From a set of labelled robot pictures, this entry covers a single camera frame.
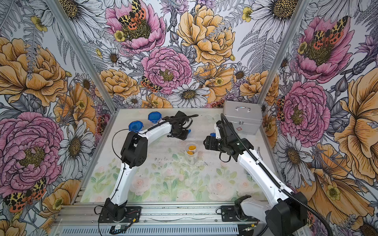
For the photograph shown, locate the clear plastic cup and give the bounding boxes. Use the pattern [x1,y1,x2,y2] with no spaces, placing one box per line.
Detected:
[184,143,198,164]

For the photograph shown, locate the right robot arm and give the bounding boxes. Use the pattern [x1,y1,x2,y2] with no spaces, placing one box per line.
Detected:
[203,114,308,236]

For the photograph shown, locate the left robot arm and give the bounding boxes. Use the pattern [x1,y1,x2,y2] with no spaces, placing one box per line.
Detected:
[98,111,198,223]

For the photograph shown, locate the silver metal case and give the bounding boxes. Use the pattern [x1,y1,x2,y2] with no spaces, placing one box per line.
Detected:
[223,101,263,135]

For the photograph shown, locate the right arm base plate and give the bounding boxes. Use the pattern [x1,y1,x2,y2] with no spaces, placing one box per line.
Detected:
[216,206,259,222]

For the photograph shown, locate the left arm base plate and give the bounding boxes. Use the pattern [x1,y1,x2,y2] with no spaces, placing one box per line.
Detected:
[98,206,142,223]

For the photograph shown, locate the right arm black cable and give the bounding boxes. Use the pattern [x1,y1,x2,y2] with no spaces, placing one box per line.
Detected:
[220,113,334,236]

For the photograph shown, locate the aluminium front rail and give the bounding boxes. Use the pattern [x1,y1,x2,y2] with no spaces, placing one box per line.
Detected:
[50,202,272,236]

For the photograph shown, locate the right aluminium frame post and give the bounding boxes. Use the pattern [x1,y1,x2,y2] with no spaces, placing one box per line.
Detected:
[256,0,311,104]

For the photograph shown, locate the aluminium frame post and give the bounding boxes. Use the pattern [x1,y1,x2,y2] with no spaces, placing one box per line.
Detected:
[256,0,311,104]
[46,1,117,114]

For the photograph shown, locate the left aluminium frame post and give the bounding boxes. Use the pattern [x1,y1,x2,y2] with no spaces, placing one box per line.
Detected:
[46,1,117,114]

